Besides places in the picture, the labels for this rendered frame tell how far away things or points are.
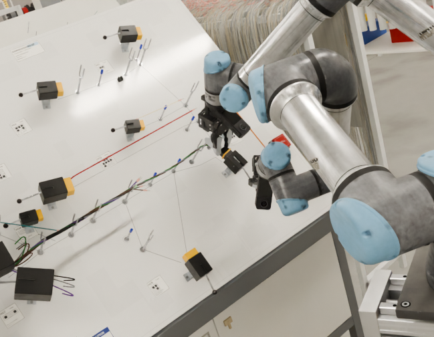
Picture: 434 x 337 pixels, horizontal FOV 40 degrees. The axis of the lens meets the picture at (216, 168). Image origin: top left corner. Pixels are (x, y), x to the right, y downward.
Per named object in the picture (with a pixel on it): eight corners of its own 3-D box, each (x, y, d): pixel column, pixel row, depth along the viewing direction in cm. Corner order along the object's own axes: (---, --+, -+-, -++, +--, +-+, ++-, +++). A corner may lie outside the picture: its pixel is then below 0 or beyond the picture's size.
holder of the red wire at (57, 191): (13, 204, 169) (14, 188, 160) (59, 192, 175) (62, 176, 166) (19, 219, 168) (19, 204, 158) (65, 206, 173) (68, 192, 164)
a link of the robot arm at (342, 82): (349, 24, 129) (340, 163, 167) (302, 39, 127) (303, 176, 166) (376, 56, 122) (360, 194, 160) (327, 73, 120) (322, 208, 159)
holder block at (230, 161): (235, 174, 190) (239, 169, 187) (223, 162, 191) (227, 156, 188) (243, 167, 193) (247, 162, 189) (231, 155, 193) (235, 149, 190)
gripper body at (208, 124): (213, 116, 190) (212, 86, 182) (234, 128, 186) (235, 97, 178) (198, 128, 186) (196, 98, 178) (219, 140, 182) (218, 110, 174)
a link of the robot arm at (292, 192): (324, 200, 154) (308, 162, 156) (285, 215, 153) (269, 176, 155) (318, 205, 162) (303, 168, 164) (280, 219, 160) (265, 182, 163)
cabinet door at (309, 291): (353, 316, 221) (331, 225, 207) (246, 409, 194) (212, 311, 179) (348, 313, 223) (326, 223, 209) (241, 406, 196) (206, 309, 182)
